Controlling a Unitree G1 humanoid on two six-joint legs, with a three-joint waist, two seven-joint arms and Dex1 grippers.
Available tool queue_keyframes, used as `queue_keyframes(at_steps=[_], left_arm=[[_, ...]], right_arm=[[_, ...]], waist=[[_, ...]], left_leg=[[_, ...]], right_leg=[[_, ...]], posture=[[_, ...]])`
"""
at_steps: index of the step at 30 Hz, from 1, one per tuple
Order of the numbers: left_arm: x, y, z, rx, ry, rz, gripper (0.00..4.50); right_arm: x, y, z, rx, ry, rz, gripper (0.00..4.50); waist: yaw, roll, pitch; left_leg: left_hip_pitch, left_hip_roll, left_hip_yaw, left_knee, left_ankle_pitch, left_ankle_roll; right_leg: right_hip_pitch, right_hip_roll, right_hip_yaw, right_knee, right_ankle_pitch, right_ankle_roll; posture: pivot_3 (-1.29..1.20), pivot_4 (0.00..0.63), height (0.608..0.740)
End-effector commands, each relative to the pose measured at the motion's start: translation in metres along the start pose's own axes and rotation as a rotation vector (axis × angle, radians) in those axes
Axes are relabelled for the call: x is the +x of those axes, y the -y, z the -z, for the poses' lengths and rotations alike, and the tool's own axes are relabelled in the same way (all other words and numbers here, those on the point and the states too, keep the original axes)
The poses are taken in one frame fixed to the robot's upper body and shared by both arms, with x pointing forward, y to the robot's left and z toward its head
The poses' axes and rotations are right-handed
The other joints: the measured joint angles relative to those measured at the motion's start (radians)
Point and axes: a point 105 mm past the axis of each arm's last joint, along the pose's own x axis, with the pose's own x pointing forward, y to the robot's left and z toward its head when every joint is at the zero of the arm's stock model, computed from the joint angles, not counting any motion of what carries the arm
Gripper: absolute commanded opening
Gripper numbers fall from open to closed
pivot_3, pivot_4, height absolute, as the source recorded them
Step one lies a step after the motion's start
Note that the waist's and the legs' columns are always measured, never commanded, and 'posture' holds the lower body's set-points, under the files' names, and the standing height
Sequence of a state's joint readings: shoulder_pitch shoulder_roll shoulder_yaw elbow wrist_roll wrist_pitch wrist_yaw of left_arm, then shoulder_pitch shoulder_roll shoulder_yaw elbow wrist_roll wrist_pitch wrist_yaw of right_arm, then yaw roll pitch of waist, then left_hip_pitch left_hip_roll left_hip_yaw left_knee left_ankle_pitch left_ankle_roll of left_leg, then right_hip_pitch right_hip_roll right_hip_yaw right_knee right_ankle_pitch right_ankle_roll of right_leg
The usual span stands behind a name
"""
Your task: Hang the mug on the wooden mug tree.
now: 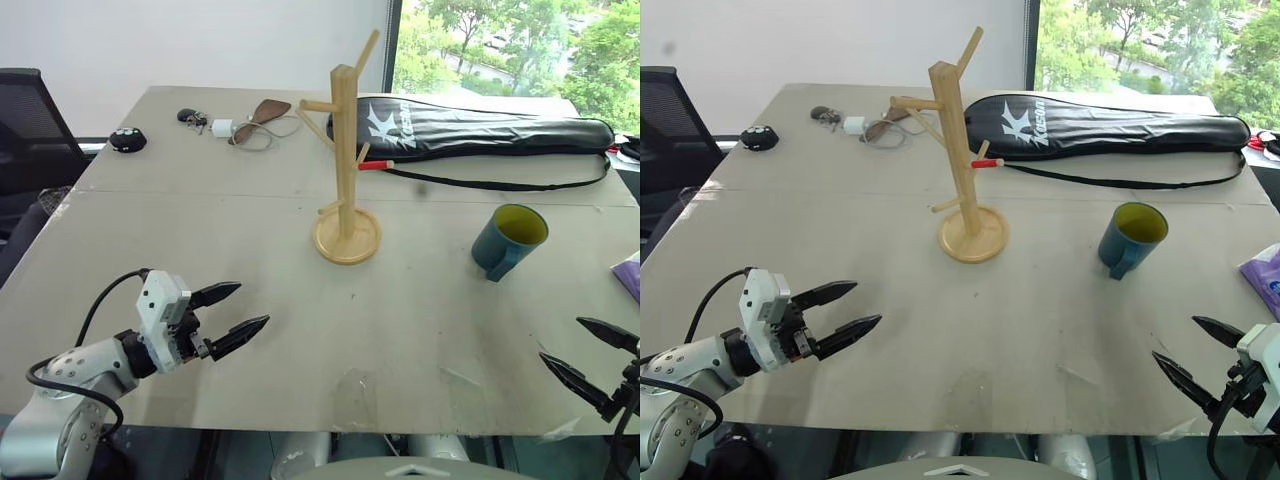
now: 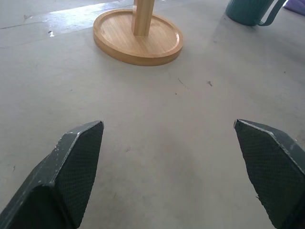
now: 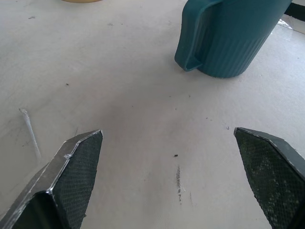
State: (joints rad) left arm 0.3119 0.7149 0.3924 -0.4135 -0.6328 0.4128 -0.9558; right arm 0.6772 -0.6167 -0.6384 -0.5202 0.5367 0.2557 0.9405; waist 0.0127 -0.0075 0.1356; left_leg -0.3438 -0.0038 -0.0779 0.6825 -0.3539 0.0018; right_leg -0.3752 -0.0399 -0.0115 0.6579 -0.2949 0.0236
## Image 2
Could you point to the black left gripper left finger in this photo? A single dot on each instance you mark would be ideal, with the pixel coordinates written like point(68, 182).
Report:
point(59, 181)

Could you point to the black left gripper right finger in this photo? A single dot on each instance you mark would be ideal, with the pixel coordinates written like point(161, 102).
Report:
point(274, 171)

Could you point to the teal mug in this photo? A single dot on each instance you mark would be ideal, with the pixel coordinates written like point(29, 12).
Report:
point(247, 10)

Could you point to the wooden mug stand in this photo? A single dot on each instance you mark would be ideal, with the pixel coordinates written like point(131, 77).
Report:
point(138, 38)

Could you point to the purple object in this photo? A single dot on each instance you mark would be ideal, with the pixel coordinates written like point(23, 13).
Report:
point(295, 5)

